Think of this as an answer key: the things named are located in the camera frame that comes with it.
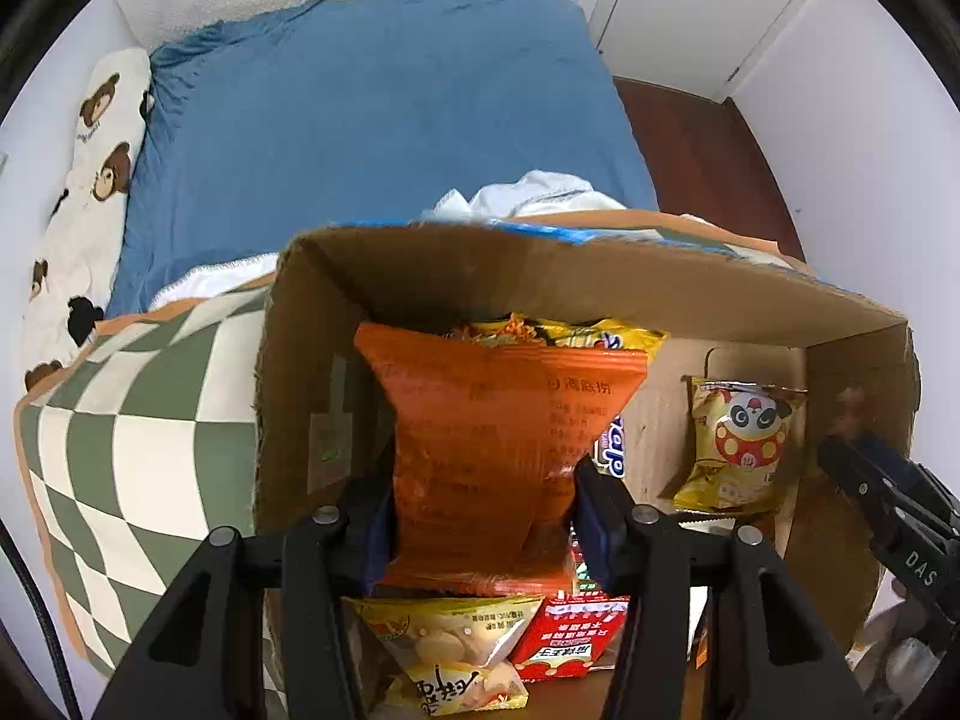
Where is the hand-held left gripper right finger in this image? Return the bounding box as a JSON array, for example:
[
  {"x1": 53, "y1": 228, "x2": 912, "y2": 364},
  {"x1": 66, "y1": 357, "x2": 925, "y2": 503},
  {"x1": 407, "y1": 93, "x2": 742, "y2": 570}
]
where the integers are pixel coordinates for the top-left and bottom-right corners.
[{"x1": 574, "y1": 457, "x2": 871, "y2": 720}]

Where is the orange snack packet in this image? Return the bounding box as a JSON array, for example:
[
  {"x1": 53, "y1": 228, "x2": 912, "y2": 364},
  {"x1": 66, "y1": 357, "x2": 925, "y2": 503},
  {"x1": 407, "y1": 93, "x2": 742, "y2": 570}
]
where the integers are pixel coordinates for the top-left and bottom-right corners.
[{"x1": 352, "y1": 321, "x2": 650, "y2": 597}]

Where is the yellow panda snack packet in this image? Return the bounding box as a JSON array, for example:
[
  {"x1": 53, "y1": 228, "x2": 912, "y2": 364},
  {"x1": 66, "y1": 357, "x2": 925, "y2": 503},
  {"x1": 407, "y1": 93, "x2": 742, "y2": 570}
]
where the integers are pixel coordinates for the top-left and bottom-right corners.
[{"x1": 673, "y1": 376, "x2": 809, "y2": 517}]

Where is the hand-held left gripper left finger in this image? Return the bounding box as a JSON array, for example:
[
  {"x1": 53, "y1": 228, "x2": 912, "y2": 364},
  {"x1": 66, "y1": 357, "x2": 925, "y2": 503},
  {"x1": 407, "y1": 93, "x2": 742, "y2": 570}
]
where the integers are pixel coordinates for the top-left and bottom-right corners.
[{"x1": 90, "y1": 476, "x2": 391, "y2": 720}]

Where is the yellow chips packet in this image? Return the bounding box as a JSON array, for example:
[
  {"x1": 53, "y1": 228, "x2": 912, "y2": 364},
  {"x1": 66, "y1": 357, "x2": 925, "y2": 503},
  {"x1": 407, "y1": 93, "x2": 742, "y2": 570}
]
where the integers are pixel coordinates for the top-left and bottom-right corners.
[{"x1": 442, "y1": 313, "x2": 668, "y2": 481}]

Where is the white cloth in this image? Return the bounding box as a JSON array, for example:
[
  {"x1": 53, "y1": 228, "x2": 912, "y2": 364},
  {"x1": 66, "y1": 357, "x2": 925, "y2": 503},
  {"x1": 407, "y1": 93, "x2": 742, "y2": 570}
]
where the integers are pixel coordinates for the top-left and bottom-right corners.
[{"x1": 146, "y1": 169, "x2": 631, "y2": 312}]

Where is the yellow biscuit snack packet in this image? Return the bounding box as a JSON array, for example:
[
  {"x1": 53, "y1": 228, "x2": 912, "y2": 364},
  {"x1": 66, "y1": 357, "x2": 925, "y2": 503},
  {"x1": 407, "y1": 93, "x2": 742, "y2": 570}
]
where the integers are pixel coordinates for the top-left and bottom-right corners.
[{"x1": 343, "y1": 594, "x2": 545, "y2": 713}]

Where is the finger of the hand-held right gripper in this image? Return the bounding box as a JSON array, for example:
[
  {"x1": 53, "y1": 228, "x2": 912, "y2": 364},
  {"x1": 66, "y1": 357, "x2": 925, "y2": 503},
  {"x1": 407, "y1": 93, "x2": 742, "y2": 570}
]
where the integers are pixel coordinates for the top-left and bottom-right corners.
[
  {"x1": 874, "y1": 446, "x2": 960, "y2": 522},
  {"x1": 816, "y1": 431, "x2": 905, "y2": 537}
]

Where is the red snack packet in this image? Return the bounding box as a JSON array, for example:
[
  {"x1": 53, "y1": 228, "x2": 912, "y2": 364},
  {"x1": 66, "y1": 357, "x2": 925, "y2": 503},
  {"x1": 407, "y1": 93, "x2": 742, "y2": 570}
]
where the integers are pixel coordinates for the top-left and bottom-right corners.
[{"x1": 510, "y1": 532, "x2": 631, "y2": 683}]

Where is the cardboard box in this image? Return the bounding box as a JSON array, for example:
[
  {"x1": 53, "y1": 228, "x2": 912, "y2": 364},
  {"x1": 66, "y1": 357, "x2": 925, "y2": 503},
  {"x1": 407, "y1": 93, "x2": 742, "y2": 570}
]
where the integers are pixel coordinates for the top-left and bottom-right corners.
[{"x1": 251, "y1": 214, "x2": 922, "y2": 720}]

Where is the white door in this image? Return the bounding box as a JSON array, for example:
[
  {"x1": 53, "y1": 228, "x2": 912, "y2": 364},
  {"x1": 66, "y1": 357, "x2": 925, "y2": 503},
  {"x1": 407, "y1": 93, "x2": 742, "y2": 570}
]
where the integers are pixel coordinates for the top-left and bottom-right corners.
[{"x1": 585, "y1": 0, "x2": 833, "y2": 102}]

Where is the blue bed sheet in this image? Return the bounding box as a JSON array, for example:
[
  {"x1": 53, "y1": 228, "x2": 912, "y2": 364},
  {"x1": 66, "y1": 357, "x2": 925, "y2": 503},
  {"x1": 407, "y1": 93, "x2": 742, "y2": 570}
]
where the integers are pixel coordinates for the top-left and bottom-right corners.
[{"x1": 105, "y1": 0, "x2": 661, "y2": 320}]

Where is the black cable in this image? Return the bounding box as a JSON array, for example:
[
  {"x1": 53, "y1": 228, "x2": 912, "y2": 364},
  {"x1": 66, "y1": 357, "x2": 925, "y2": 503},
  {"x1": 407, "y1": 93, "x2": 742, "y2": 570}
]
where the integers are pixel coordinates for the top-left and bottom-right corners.
[{"x1": 0, "y1": 517, "x2": 83, "y2": 720}]

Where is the bear print pillow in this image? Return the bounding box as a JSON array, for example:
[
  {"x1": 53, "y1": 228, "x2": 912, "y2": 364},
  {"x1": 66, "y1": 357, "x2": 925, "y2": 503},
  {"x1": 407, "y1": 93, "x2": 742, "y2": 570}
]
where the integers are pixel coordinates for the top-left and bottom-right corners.
[{"x1": 19, "y1": 47, "x2": 155, "y2": 395}]

